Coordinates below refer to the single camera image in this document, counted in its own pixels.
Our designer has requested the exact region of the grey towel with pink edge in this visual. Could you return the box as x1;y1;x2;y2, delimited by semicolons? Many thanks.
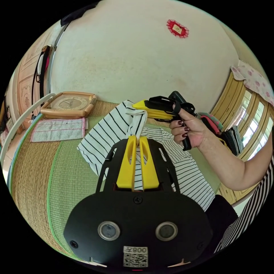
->
30;117;86;143

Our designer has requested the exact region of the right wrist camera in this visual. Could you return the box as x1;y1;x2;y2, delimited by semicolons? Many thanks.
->
168;90;184;104

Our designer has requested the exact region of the person's right hand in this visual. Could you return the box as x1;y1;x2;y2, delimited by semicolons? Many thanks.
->
170;108;212;149

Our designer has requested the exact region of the person's body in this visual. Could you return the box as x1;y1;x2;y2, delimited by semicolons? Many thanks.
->
205;153;274;254

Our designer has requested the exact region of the window with yellow wooden frame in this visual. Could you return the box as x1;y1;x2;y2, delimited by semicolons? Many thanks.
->
211;72;274;161

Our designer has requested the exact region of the peach square clock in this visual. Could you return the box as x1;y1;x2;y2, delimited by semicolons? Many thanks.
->
40;91;97;119

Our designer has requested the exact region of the person's right forearm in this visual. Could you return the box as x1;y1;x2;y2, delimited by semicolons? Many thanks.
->
197;126;274;191

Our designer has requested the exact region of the floral curtain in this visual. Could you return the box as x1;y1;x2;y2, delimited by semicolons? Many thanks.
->
230;64;274;101

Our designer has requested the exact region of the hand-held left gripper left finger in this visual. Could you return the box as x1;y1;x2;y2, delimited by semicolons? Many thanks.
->
116;135;137;189

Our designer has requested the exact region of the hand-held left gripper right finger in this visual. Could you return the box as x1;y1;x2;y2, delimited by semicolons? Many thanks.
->
140;137;160;190

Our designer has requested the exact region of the striped long-sleeve shirt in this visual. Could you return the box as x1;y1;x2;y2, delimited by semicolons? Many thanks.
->
77;100;216;212

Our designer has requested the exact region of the pink wooden door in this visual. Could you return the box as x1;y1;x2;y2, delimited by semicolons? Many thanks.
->
12;32;54;134

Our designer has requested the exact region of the red wall ornament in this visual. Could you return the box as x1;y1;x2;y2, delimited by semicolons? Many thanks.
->
166;19;190;39

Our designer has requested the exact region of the hanging black and white bag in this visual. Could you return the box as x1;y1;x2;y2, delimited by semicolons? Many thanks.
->
31;45;53;113

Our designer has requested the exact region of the pile of clothes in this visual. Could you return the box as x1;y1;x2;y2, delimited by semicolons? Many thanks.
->
198;112;245;156

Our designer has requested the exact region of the white curved rail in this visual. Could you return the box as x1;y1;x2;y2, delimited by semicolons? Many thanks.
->
0;93;56;166

